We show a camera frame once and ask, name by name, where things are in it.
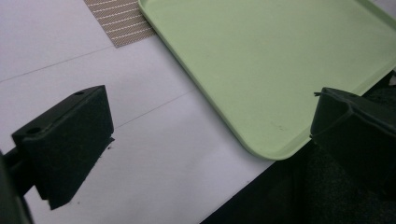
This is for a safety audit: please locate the beige striped woven mat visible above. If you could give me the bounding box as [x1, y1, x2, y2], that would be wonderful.
[83, 0, 157, 49]

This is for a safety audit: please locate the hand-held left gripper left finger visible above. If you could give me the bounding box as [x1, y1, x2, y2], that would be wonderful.
[10, 84, 115, 211]

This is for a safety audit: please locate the light green plastic tray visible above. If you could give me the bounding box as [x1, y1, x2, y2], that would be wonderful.
[137, 0, 396, 161]

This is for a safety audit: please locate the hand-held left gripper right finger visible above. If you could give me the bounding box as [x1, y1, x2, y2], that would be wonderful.
[309, 87, 396, 200]

